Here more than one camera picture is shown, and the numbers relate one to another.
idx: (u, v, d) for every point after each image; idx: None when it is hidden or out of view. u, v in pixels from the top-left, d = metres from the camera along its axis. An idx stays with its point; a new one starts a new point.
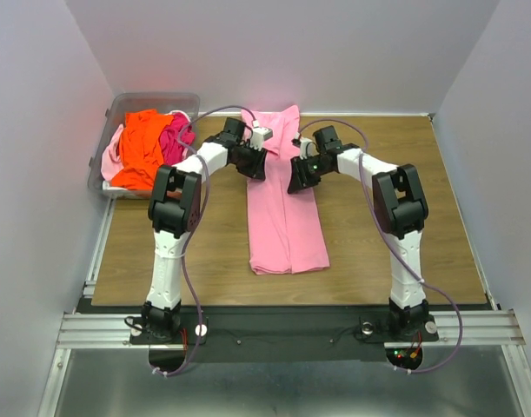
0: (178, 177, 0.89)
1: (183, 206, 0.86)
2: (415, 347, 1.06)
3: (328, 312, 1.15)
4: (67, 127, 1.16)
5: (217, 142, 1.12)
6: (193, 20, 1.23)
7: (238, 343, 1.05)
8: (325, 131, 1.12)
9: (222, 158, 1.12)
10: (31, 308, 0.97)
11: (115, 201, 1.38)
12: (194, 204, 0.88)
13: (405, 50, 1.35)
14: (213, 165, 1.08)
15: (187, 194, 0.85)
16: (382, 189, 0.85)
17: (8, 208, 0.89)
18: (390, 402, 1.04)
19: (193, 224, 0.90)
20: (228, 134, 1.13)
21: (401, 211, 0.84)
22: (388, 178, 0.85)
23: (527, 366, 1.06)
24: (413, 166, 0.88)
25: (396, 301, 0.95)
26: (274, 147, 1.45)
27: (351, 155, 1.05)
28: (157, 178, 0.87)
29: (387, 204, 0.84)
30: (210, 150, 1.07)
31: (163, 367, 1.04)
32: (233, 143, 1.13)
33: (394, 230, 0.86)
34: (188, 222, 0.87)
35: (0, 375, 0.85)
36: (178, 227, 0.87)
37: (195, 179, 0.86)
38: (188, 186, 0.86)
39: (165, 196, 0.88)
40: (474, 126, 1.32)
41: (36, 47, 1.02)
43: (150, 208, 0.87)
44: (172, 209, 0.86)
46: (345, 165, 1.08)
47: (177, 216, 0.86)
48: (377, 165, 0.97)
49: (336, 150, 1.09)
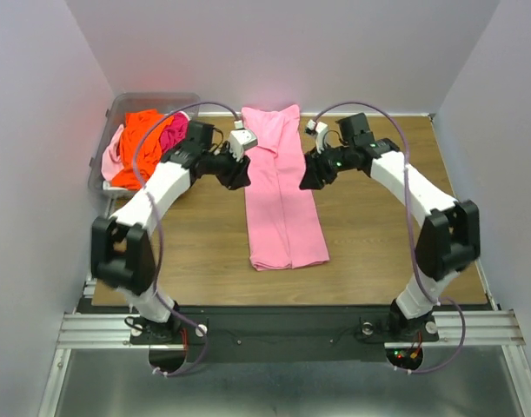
0: (122, 228, 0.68)
1: (130, 267, 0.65)
2: (415, 347, 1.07)
3: (327, 310, 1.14)
4: (66, 127, 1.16)
5: (177, 158, 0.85)
6: (193, 20, 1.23)
7: (238, 344, 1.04)
8: (354, 120, 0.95)
9: (183, 182, 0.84)
10: (31, 308, 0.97)
11: (115, 201, 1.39)
12: (146, 260, 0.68)
13: (406, 50, 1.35)
14: (170, 196, 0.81)
15: (131, 253, 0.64)
16: (436, 234, 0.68)
17: (8, 208, 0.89)
18: (390, 402, 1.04)
19: (149, 281, 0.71)
20: (191, 142, 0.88)
21: (452, 256, 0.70)
22: (448, 222, 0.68)
23: (527, 366, 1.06)
24: (474, 203, 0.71)
25: (401, 308, 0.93)
26: (274, 146, 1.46)
27: (394, 166, 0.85)
28: (94, 238, 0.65)
29: (439, 250, 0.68)
30: (164, 177, 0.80)
31: (163, 367, 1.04)
32: (199, 155, 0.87)
33: (436, 274, 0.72)
34: (142, 281, 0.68)
35: (0, 375, 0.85)
36: (129, 288, 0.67)
37: (139, 234, 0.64)
38: (132, 247, 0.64)
39: (107, 253, 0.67)
40: (474, 126, 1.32)
41: (36, 46, 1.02)
43: (92, 270, 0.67)
44: (119, 273, 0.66)
46: (381, 174, 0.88)
47: (125, 278, 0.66)
48: (428, 191, 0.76)
49: (371, 148, 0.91)
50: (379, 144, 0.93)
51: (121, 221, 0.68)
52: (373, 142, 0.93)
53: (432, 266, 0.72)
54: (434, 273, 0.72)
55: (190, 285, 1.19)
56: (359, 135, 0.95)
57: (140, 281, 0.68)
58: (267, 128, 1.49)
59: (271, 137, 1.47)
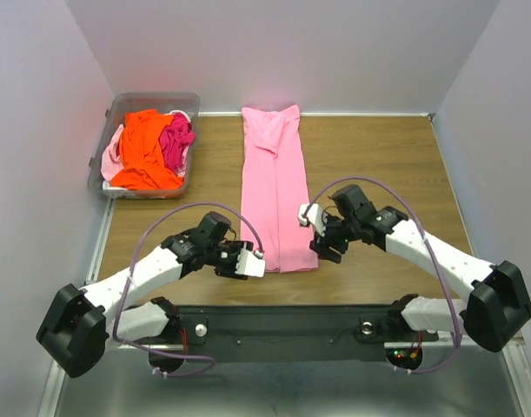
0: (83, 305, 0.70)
1: (71, 348, 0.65)
2: (415, 347, 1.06)
3: (320, 311, 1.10)
4: (66, 128, 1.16)
5: (178, 248, 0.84)
6: (192, 20, 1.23)
7: (239, 343, 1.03)
8: (353, 195, 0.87)
9: (172, 273, 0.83)
10: (31, 309, 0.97)
11: (115, 201, 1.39)
12: (92, 347, 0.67)
13: (405, 49, 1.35)
14: (154, 284, 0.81)
15: (78, 336, 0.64)
16: (488, 311, 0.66)
17: (8, 207, 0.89)
18: (389, 402, 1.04)
19: (89, 362, 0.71)
20: (200, 234, 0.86)
21: (507, 326, 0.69)
22: (496, 295, 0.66)
23: (527, 366, 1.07)
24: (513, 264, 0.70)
25: (408, 321, 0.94)
26: (274, 146, 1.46)
27: (411, 239, 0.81)
28: (55, 306, 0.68)
29: (494, 326, 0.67)
30: (154, 264, 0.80)
31: (163, 367, 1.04)
32: (200, 249, 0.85)
33: (495, 345, 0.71)
34: (81, 363, 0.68)
35: None
36: (64, 367, 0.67)
37: (92, 321, 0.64)
38: (79, 331, 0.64)
39: (60, 325, 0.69)
40: (474, 126, 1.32)
41: (35, 46, 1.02)
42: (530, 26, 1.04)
43: (41, 331, 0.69)
44: (62, 347, 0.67)
46: (400, 248, 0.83)
47: (64, 355, 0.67)
48: (458, 261, 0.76)
49: (376, 221, 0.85)
50: (384, 215, 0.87)
51: (87, 296, 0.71)
52: (376, 214, 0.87)
53: (487, 337, 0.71)
54: (493, 343, 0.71)
55: (191, 286, 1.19)
56: (360, 208, 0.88)
57: (78, 362, 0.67)
58: (267, 129, 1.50)
59: (271, 137, 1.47)
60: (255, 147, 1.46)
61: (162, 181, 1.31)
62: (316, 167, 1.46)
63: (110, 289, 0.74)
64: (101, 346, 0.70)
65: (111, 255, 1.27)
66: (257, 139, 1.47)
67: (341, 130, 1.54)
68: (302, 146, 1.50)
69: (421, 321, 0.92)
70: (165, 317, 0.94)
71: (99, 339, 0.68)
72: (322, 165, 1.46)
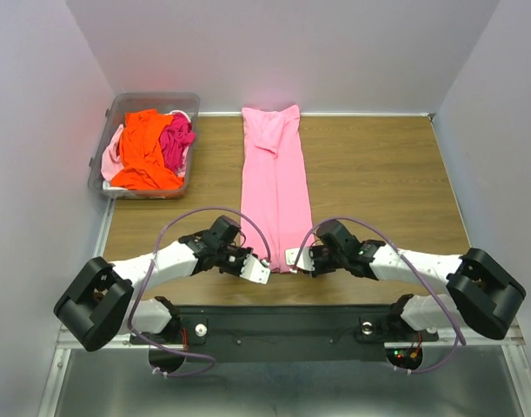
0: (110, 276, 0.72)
1: (93, 318, 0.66)
2: (415, 347, 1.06)
3: (318, 310, 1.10)
4: (66, 127, 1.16)
5: (194, 246, 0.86)
6: (192, 20, 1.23)
7: (238, 343, 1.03)
8: (336, 233, 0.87)
9: (187, 268, 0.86)
10: (31, 309, 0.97)
11: (115, 201, 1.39)
12: (114, 321, 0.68)
13: (405, 50, 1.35)
14: (169, 274, 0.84)
15: (104, 305, 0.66)
16: (468, 299, 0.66)
17: (8, 207, 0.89)
18: (389, 402, 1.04)
19: (104, 340, 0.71)
20: (212, 236, 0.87)
21: (499, 308, 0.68)
22: (471, 281, 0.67)
23: (527, 365, 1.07)
24: (479, 249, 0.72)
25: (410, 322, 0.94)
26: (274, 146, 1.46)
27: (388, 258, 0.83)
28: (82, 275, 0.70)
29: (486, 312, 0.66)
30: (173, 255, 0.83)
31: (163, 367, 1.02)
32: (212, 251, 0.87)
33: (499, 333, 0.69)
34: (97, 338, 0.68)
35: None
36: (81, 340, 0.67)
37: (121, 292, 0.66)
38: (108, 300, 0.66)
39: (83, 295, 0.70)
40: (474, 126, 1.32)
41: (35, 46, 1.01)
42: (530, 27, 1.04)
43: (60, 301, 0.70)
44: (82, 318, 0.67)
46: (387, 271, 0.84)
47: (85, 326, 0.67)
48: (431, 261, 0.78)
49: (361, 255, 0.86)
50: (366, 248, 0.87)
51: (116, 269, 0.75)
52: (359, 248, 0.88)
53: (487, 327, 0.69)
54: (496, 333, 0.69)
55: (191, 286, 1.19)
56: (345, 244, 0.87)
57: (96, 336, 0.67)
58: (267, 128, 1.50)
59: (271, 137, 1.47)
60: (255, 147, 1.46)
61: (162, 181, 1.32)
62: (316, 167, 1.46)
63: (136, 267, 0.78)
64: (120, 322, 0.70)
65: (111, 255, 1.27)
66: (257, 138, 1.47)
67: (341, 130, 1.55)
68: (302, 146, 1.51)
69: (421, 321, 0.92)
70: (169, 314, 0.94)
71: (121, 314, 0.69)
72: (322, 165, 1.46)
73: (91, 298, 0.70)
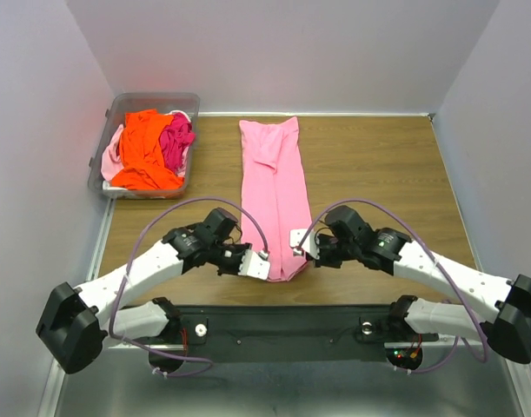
0: (79, 304, 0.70)
1: (66, 347, 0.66)
2: (415, 347, 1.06)
3: (318, 310, 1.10)
4: (66, 127, 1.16)
5: (182, 241, 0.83)
6: (192, 20, 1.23)
7: (238, 343, 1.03)
8: (350, 221, 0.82)
9: (173, 269, 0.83)
10: (31, 310, 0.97)
11: (115, 201, 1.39)
12: (89, 345, 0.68)
13: (405, 49, 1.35)
14: (151, 282, 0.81)
15: (72, 335, 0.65)
16: (518, 333, 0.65)
17: (7, 206, 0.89)
18: (390, 402, 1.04)
19: (88, 358, 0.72)
20: (205, 229, 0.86)
21: None
22: (522, 315, 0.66)
23: (528, 366, 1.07)
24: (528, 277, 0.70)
25: (414, 326, 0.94)
26: (273, 162, 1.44)
27: (424, 265, 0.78)
28: (49, 304, 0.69)
29: (526, 346, 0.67)
30: (152, 262, 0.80)
31: (163, 367, 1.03)
32: (204, 245, 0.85)
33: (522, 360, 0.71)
34: (77, 360, 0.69)
35: None
36: (63, 365, 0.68)
37: (85, 323, 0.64)
38: (74, 331, 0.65)
39: (57, 323, 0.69)
40: (474, 126, 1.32)
41: (35, 45, 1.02)
42: None
43: (37, 328, 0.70)
44: (57, 346, 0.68)
46: (411, 274, 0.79)
47: (61, 354, 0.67)
48: (474, 281, 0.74)
49: (379, 248, 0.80)
50: (385, 238, 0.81)
51: (82, 296, 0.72)
52: (377, 238, 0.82)
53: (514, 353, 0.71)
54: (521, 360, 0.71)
55: (191, 286, 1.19)
56: (358, 233, 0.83)
57: (76, 360, 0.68)
58: (266, 142, 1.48)
59: (270, 152, 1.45)
60: (255, 162, 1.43)
61: (162, 181, 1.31)
62: (316, 167, 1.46)
63: (105, 289, 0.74)
64: (98, 343, 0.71)
65: (111, 255, 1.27)
66: (256, 153, 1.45)
67: (341, 130, 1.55)
68: (302, 162, 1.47)
69: (428, 327, 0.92)
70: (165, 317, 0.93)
71: (94, 339, 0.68)
72: (322, 165, 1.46)
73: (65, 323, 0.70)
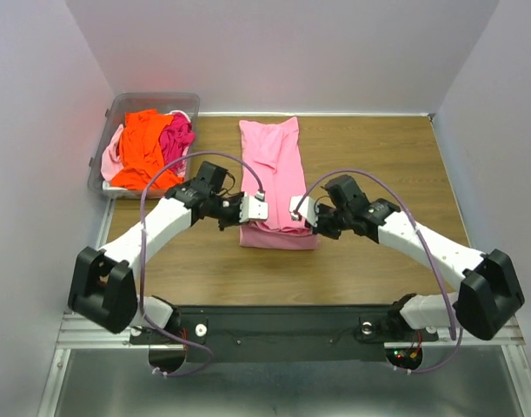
0: (108, 262, 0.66)
1: (107, 307, 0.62)
2: (415, 347, 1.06)
3: (318, 311, 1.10)
4: (65, 127, 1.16)
5: (183, 196, 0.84)
6: (192, 20, 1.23)
7: (238, 344, 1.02)
8: (345, 188, 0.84)
9: (183, 221, 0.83)
10: (31, 309, 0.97)
11: (115, 201, 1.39)
12: (128, 299, 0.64)
13: (404, 49, 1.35)
14: (165, 236, 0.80)
15: (109, 290, 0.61)
16: (480, 302, 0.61)
17: (7, 206, 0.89)
18: (390, 402, 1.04)
19: (128, 319, 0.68)
20: (202, 183, 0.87)
21: (502, 316, 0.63)
22: (487, 284, 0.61)
23: (527, 366, 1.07)
24: (504, 252, 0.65)
25: (408, 320, 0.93)
26: (273, 161, 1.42)
27: (406, 230, 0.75)
28: (76, 268, 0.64)
29: (487, 318, 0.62)
30: (164, 215, 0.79)
31: (163, 367, 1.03)
32: (204, 197, 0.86)
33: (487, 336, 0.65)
34: (119, 320, 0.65)
35: None
36: (105, 327, 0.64)
37: (122, 274, 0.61)
38: (110, 286, 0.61)
39: (90, 286, 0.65)
40: (474, 126, 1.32)
41: (35, 45, 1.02)
42: (530, 27, 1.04)
43: (69, 301, 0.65)
44: (96, 308, 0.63)
46: (391, 239, 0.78)
47: (102, 315, 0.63)
48: (450, 248, 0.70)
49: (369, 214, 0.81)
50: (376, 207, 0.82)
51: (109, 254, 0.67)
52: (368, 207, 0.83)
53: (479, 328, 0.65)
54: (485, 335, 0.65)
55: (190, 287, 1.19)
56: (353, 201, 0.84)
57: (116, 319, 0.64)
58: (266, 142, 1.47)
59: (270, 152, 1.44)
60: (255, 162, 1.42)
61: (162, 181, 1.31)
62: (316, 167, 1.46)
63: (129, 244, 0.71)
64: (136, 299, 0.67)
65: None
66: (256, 154, 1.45)
67: (341, 130, 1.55)
68: (302, 162, 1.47)
69: (419, 318, 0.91)
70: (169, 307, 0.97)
71: (131, 292, 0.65)
72: (322, 165, 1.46)
73: (98, 287, 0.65)
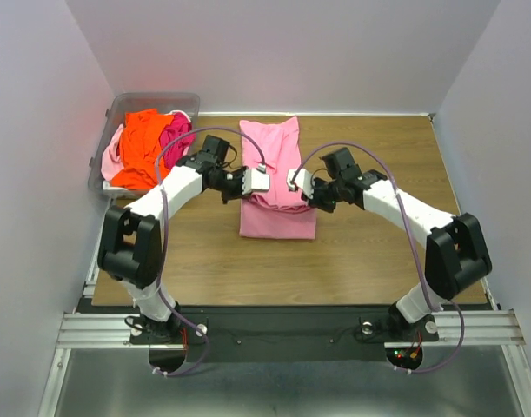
0: (133, 220, 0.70)
1: (137, 258, 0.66)
2: (415, 347, 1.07)
3: (321, 314, 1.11)
4: (65, 126, 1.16)
5: (191, 165, 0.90)
6: (192, 20, 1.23)
7: (238, 343, 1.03)
8: (340, 156, 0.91)
9: (196, 186, 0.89)
10: (31, 308, 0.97)
11: (116, 201, 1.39)
12: (155, 252, 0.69)
13: (404, 49, 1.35)
14: (181, 199, 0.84)
15: (141, 241, 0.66)
16: (441, 254, 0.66)
17: (7, 206, 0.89)
18: (390, 402, 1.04)
19: (154, 274, 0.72)
20: (207, 155, 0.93)
21: (464, 273, 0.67)
22: (450, 239, 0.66)
23: (527, 366, 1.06)
24: (474, 215, 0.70)
25: (402, 312, 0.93)
26: (273, 161, 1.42)
27: (387, 195, 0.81)
28: (106, 225, 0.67)
29: (448, 269, 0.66)
30: (179, 180, 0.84)
31: (163, 367, 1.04)
32: (211, 165, 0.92)
33: (451, 294, 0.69)
34: (148, 273, 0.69)
35: None
36: (134, 281, 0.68)
37: (150, 226, 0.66)
38: (141, 235, 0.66)
39: (118, 242, 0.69)
40: (474, 126, 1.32)
41: (35, 45, 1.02)
42: None
43: (99, 257, 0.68)
44: (125, 261, 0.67)
46: (375, 204, 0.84)
47: (132, 268, 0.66)
48: (424, 211, 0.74)
49: (359, 181, 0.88)
50: (367, 176, 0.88)
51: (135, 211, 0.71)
52: (360, 175, 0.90)
53: (444, 286, 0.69)
54: (448, 293, 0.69)
55: (190, 286, 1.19)
56: (346, 169, 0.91)
57: (146, 272, 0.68)
58: (266, 142, 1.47)
59: (270, 152, 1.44)
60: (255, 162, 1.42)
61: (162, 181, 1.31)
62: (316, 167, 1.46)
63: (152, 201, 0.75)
64: (160, 254, 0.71)
65: None
66: (256, 154, 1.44)
67: (341, 131, 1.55)
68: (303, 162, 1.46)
69: (413, 308, 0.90)
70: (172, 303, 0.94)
71: (156, 246, 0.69)
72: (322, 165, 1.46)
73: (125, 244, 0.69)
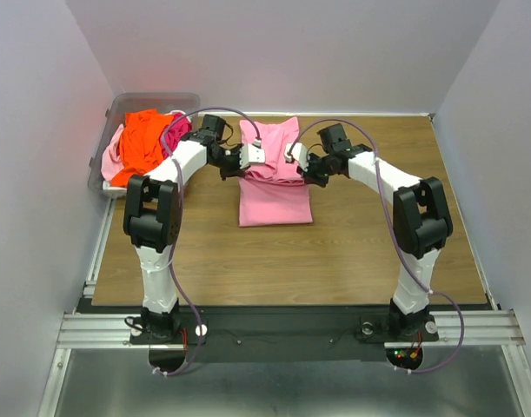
0: (153, 187, 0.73)
1: (161, 220, 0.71)
2: (415, 347, 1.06)
3: (321, 317, 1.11)
4: (66, 126, 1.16)
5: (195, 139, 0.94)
6: (191, 20, 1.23)
7: (239, 343, 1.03)
8: (333, 130, 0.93)
9: (202, 158, 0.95)
10: (31, 309, 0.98)
11: (115, 201, 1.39)
12: (175, 215, 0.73)
13: (405, 50, 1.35)
14: (191, 168, 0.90)
15: (163, 203, 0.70)
16: (405, 208, 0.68)
17: (7, 207, 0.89)
18: (390, 402, 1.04)
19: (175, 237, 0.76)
20: (206, 130, 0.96)
21: (425, 230, 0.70)
22: (414, 195, 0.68)
23: (527, 365, 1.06)
24: (438, 178, 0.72)
25: (399, 305, 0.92)
26: (273, 161, 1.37)
27: (367, 161, 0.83)
28: (129, 191, 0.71)
29: (410, 225, 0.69)
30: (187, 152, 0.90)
31: (163, 367, 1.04)
32: (212, 140, 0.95)
33: (414, 250, 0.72)
34: (170, 235, 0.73)
35: None
36: (157, 242, 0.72)
37: (171, 188, 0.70)
38: (163, 198, 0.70)
39: (141, 208, 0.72)
40: (474, 126, 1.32)
41: (34, 46, 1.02)
42: (530, 28, 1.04)
43: (125, 222, 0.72)
44: (149, 224, 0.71)
46: (358, 171, 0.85)
47: (157, 229, 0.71)
48: (397, 175, 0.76)
49: (347, 152, 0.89)
50: (354, 148, 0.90)
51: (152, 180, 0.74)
52: (348, 147, 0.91)
53: (408, 241, 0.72)
54: (412, 249, 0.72)
55: (190, 286, 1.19)
56: (337, 142, 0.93)
57: (169, 234, 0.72)
58: (266, 142, 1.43)
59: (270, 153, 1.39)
60: None
61: None
62: None
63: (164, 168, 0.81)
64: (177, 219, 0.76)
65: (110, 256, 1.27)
66: None
67: None
68: None
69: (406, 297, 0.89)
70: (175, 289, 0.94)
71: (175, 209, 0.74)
72: None
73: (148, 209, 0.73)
